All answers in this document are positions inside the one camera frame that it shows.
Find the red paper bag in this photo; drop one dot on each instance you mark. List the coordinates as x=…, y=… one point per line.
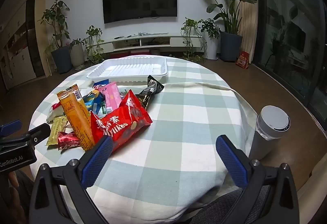
x=242, y=59

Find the pothos plant on cabinet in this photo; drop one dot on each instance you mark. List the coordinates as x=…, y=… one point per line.
x=190, y=26

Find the green white checked tablecloth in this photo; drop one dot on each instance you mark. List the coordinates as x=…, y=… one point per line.
x=178, y=124

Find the green silver snack packet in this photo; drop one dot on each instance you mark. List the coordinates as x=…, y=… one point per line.
x=104, y=108

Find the blue cartoon snack packet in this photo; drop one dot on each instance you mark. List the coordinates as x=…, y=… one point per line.
x=92, y=100

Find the bushy plant in white pot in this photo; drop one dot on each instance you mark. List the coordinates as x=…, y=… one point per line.
x=212, y=47

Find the dark grey cloth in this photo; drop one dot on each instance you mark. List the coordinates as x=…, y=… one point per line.
x=224, y=203

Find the grey cylinder with white lid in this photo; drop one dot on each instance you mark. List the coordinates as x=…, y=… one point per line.
x=270, y=121

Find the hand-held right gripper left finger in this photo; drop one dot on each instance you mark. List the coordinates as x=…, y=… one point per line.
x=97, y=162

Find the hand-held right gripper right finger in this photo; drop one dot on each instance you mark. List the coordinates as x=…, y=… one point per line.
x=232, y=162

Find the tall plant in blue pot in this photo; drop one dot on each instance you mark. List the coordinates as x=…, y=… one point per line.
x=61, y=59

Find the large-leaf plant in dark pot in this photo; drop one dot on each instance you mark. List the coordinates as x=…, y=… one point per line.
x=231, y=45

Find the black snack packet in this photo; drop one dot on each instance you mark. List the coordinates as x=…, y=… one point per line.
x=149, y=91

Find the person's left hand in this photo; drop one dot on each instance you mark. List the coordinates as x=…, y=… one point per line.
x=12, y=185

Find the white plastic tray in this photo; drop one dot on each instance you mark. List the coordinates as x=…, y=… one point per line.
x=132, y=68

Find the white snack packet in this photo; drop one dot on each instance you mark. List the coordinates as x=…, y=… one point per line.
x=55, y=111

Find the black wall television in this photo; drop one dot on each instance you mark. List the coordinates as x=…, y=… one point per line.
x=140, y=0

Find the plant in white ribbed pot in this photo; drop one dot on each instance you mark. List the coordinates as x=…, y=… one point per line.
x=77, y=56

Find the beige curtain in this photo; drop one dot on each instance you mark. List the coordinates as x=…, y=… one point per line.
x=246, y=17

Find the small red snack packet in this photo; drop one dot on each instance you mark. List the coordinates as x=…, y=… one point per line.
x=67, y=140

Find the long orange snack packet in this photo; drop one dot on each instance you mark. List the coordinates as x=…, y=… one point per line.
x=75, y=116

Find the large red snack packet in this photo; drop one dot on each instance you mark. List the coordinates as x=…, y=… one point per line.
x=125, y=121

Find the sliding glass door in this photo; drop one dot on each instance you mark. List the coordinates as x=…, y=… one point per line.
x=288, y=35

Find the pale pink snack packet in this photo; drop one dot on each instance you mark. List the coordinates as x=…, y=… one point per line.
x=111, y=97

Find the blue snack packet red trim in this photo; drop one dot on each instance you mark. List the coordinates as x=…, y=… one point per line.
x=101, y=84

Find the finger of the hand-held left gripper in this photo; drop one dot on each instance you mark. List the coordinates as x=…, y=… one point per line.
x=38, y=131
x=10, y=127

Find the white television cabinet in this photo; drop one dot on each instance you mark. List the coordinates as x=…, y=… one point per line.
x=153, y=39

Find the gold snack packet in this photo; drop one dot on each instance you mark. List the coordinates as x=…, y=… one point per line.
x=57, y=132

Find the trailing pothos plant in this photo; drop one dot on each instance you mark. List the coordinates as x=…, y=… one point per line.
x=94, y=35

